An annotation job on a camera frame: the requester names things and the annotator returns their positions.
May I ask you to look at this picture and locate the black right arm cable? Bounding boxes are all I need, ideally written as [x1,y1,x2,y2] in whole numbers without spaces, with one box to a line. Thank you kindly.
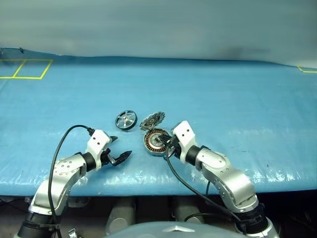
[165,145,248,235]

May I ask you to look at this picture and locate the yellow tape corner mark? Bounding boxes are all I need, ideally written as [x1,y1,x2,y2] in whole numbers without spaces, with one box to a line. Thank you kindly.
[297,65,317,74]

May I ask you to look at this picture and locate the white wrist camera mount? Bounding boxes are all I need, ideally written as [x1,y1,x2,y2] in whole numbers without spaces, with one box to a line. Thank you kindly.
[171,120,198,165]
[85,129,112,172]

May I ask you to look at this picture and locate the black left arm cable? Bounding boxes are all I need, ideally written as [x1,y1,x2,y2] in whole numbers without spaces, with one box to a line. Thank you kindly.
[48,124,95,238]

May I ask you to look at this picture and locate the black spoked rotor wheel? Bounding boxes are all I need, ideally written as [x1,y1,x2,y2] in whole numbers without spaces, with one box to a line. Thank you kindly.
[114,110,138,130]

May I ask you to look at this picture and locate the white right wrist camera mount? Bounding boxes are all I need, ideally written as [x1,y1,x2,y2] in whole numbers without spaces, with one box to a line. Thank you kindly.
[171,120,198,165]

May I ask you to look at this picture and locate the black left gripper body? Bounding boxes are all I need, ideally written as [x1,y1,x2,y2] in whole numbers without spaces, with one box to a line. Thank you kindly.
[100,148,117,167]

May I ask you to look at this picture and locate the grey rounded robot torso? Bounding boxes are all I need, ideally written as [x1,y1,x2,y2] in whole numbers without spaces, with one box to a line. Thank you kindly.
[103,221,246,238]

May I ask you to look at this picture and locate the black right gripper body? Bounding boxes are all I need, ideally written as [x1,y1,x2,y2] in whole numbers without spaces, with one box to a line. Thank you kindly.
[166,137,183,160]

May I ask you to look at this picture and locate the grey rounded cylinder shape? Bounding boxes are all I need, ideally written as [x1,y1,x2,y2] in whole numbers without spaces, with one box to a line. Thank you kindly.
[172,197,206,224]
[106,197,136,235]

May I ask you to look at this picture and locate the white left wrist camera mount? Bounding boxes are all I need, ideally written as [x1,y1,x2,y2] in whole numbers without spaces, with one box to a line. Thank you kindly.
[85,129,112,172]

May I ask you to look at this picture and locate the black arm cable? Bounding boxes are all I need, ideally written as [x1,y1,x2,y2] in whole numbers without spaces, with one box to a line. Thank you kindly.
[48,124,95,238]
[165,145,248,235]

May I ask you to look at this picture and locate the blue table cover sheet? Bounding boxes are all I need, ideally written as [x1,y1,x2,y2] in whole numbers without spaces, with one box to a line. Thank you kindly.
[0,46,317,198]

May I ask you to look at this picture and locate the silver round housing lid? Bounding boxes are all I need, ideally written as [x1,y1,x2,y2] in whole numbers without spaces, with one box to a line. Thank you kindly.
[139,111,166,131]

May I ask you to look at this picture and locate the silver motor housing copper windings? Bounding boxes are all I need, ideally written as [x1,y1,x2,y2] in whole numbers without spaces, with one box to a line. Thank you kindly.
[143,128,174,158]

